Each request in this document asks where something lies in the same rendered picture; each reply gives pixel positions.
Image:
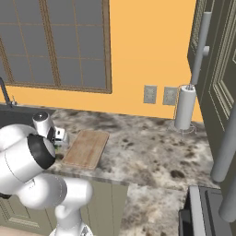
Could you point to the dark sink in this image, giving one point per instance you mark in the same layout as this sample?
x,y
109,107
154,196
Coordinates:
x,y
15,115

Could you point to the dark olive panelled fridge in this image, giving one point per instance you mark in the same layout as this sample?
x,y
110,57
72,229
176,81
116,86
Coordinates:
x,y
218,76

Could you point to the grey wall socket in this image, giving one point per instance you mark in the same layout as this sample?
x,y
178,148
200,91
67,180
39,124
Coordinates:
x,y
150,94
170,96

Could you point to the dark tap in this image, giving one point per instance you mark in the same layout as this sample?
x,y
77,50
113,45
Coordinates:
x,y
4,90

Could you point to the olive cupboard door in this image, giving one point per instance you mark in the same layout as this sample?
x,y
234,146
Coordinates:
x,y
101,209
24,219

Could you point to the green sponge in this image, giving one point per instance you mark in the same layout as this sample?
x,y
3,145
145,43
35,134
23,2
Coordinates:
x,y
56,147

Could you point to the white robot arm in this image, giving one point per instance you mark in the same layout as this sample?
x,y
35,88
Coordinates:
x,y
21,162

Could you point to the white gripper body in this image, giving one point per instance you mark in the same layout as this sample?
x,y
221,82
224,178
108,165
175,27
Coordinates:
x,y
63,140

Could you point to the white paper towel roll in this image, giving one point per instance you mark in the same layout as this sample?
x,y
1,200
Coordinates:
x,y
185,107

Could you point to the wooden cutting board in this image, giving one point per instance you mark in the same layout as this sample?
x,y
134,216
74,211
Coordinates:
x,y
87,149

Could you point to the black and silver cooker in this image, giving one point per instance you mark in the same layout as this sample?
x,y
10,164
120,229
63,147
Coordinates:
x,y
202,215

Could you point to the brown framed window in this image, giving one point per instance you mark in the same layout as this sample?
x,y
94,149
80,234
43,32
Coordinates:
x,y
61,43

